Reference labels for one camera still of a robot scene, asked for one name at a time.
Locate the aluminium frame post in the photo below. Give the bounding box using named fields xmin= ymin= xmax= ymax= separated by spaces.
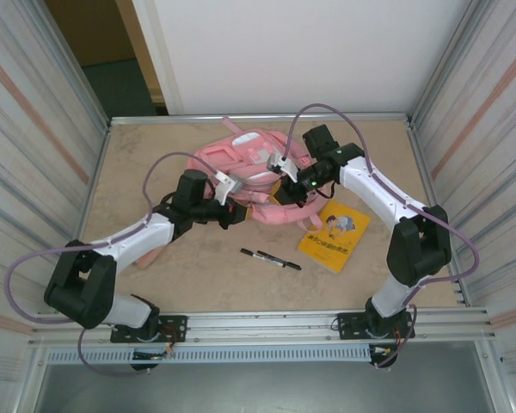
xmin=406 ymin=0 xmax=494 ymax=126
xmin=23 ymin=0 xmax=113 ymax=134

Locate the brown wooden door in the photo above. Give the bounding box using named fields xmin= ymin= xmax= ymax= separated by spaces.
xmin=45 ymin=0 xmax=164 ymax=104

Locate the all black marker pen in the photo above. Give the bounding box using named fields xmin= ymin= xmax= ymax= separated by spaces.
xmin=256 ymin=250 xmax=304 ymax=272

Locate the slotted grey cable duct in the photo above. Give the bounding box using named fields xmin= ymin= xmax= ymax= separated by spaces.
xmin=45 ymin=345 xmax=371 ymax=366

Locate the aluminium table back rail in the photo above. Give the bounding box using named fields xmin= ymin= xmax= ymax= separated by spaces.
xmin=108 ymin=112 xmax=415 ymax=126

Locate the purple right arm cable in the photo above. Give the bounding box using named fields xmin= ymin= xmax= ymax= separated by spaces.
xmin=283 ymin=102 xmax=479 ymax=370

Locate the white barrel marker pen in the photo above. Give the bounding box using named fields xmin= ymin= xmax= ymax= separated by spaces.
xmin=239 ymin=247 xmax=287 ymax=266

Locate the aluminium front mounting rail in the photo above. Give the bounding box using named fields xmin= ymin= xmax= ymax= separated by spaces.
xmin=28 ymin=310 xmax=499 ymax=347

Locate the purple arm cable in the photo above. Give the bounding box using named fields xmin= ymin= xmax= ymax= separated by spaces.
xmin=3 ymin=152 xmax=220 ymax=378
xmin=283 ymin=102 xmax=479 ymax=370

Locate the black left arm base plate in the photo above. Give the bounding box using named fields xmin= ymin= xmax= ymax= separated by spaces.
xmin=110 ymin=315 xmax=188 ymax=344

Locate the yellow paperback book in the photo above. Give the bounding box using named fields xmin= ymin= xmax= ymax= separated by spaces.
xmin=297 ymin=199 xmax=372 ymax=274

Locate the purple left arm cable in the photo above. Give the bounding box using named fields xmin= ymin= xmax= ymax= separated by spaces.
xmin=3 ymin=152 xmax=220 ymax=378

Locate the grey metal sheet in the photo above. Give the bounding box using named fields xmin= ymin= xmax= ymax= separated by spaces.
xmin=32 ymin=363 xmax=507 ymax=413

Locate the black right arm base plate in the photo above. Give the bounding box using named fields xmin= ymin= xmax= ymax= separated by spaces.
xmin=335 ymin=311 xmax=415 ymax=342

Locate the pink student backpack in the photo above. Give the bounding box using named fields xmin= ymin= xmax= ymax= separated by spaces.
xmin=132 ymin=115 xmax=333 ymax=271

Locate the aluminium table side rail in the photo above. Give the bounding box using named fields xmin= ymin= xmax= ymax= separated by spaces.
xmin=406 ymin=126 xmax=472 ymax=307
xmin=53 ymin=126 xmax=113 ymax=315

